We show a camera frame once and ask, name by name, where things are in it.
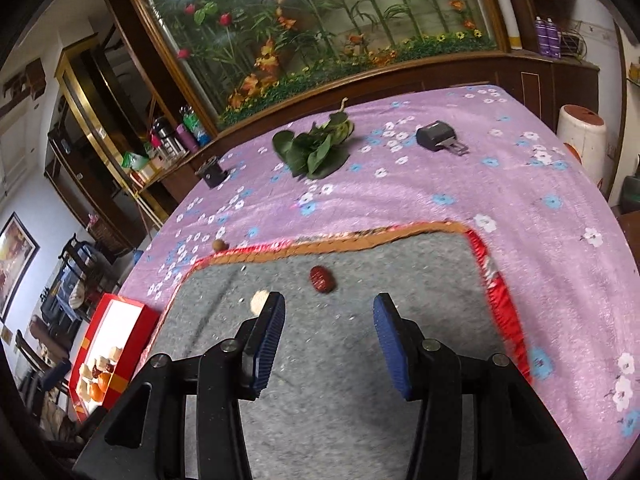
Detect dark wooden cabinet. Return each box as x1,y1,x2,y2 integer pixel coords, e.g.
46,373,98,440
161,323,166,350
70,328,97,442
94,0,602,203

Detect purple floral blanket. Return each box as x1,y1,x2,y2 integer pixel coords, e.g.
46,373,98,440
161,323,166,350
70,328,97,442
125,84,640,480

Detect small black box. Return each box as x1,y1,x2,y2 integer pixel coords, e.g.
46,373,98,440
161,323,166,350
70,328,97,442
195,156,231,189

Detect green blue bottle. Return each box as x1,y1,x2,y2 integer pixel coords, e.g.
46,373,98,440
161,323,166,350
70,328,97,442
180,105,211,144

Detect bunch of green leaves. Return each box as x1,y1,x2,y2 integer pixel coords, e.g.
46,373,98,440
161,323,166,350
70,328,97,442
272,97,356,180

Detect wire basket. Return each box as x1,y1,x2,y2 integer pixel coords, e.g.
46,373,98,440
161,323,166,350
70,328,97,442
557,30,587,62

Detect red cardboard box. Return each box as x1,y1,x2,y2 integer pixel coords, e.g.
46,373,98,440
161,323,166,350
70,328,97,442
69,294,161,423

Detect white pillar with yellow band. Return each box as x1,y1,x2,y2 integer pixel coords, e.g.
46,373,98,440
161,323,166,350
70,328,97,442
479,0,524,52

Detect grey mat with red border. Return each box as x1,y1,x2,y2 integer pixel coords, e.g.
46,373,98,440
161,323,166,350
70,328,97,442
142,220,534,480

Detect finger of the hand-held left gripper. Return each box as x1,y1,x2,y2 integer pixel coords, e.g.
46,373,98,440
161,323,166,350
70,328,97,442
20,359,72,397

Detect dark wooden chair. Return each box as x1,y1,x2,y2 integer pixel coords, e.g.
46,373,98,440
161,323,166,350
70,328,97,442
59,234,110,288

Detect silver black thermos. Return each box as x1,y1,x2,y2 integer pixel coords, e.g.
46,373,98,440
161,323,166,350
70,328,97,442
151,117,177,160

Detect black clip device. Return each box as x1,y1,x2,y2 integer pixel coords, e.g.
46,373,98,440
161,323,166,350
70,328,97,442
415,120,471,157

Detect glass flower display case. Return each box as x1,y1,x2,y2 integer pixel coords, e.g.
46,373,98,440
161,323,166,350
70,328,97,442
117,0,512,132

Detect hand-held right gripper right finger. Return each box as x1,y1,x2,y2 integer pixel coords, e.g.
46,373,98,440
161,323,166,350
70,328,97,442
372,292,588,480

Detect framed wall picture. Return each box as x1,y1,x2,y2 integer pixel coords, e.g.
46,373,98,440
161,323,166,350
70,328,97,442
0,212,40,324

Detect orange tangerine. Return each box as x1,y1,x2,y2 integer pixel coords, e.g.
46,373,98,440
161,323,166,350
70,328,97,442
85,372,114,402

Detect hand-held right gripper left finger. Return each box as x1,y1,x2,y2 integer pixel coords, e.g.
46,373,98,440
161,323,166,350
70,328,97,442
72,291,287,480

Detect white stool with red top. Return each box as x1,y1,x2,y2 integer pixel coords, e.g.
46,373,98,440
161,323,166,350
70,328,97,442
557,104,609,184

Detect gold-trimmed glass cabinet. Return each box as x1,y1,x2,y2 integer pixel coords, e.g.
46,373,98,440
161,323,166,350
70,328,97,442
44,35,201,233

